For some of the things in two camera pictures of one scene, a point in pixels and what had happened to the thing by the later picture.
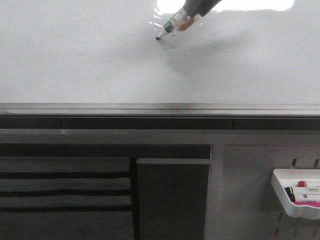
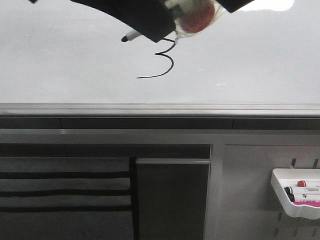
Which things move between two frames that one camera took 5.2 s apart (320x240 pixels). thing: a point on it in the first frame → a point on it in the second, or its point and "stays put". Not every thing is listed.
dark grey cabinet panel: [173, 198] stays put
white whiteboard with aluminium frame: [101, 59] stays put
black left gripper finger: [192, 7] → [151, 18]
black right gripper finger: [207, 6] → [232, 6]
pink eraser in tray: [315, 204] stays put
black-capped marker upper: [290, 190] stays put
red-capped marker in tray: [301, 183] stays put
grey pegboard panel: [250, 208] stays put
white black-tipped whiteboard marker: [180, 21] → [132, 36]
